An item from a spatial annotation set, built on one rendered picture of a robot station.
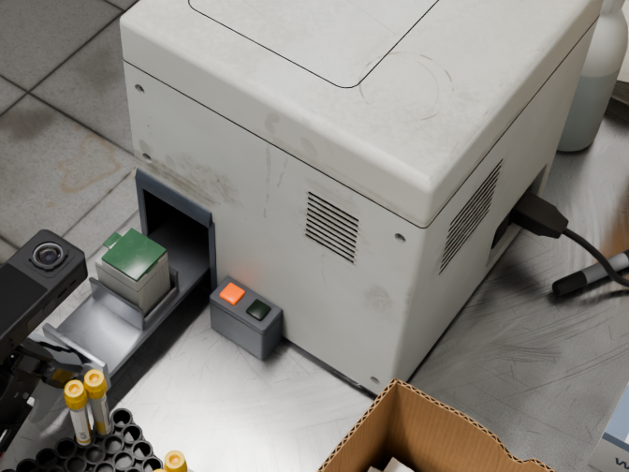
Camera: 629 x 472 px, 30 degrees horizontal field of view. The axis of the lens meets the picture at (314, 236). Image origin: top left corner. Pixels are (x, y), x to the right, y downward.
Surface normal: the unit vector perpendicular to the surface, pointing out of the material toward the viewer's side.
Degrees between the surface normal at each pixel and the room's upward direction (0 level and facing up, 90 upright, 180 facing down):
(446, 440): 88
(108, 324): 0
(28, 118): 0
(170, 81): 90
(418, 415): 89
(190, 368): 0
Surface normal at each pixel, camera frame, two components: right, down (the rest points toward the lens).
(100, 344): 0.04, -0.59
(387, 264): -0.57, 0.65
